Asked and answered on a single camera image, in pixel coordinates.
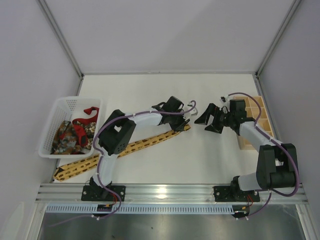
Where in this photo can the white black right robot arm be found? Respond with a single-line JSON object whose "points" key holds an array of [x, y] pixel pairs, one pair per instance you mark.
{"points": [[277, 165]]}

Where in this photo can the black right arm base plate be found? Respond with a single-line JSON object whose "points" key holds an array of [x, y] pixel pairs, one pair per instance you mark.
{"points": [[225, 193]]}

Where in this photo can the aluminium mounting rail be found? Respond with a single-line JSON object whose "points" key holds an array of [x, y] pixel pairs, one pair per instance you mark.
{"points": [[133, 193]]}

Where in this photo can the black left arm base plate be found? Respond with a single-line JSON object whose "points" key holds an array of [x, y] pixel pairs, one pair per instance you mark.
{"points": [[117, 192]]}

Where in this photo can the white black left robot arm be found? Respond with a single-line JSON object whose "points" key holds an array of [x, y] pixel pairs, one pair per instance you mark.
{"points": [[115, 135]]}

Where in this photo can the camouflage pattern tie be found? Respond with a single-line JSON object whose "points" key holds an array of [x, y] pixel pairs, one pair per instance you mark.
{"points": [[65, 141]]}

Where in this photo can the red tie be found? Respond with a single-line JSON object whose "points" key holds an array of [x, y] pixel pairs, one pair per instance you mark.
{"points": [[85, 127]]}

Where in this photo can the yellow beetle print tie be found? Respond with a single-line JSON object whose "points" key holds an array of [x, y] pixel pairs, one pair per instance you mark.
{"points": [[78, 167]]}

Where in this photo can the white plastic basket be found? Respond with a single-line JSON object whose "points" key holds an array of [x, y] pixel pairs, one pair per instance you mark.
{"points": [[66, 109]]}

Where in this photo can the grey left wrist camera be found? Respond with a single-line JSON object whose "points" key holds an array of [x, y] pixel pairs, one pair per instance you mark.
{"points": [[192, 111]]}

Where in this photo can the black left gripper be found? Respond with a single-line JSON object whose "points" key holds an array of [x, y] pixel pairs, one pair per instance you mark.
{"points": [[179, 119]]}

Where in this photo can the white slotted cable duct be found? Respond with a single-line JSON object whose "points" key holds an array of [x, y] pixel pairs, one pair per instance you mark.
{"points": [[180, 209]]}

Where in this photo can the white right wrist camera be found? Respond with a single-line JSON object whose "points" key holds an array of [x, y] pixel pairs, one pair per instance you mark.
{"points": [[224, 99]]}

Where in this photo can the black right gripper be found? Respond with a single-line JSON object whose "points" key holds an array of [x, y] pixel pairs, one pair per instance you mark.
{"points": [[216, 117]]}

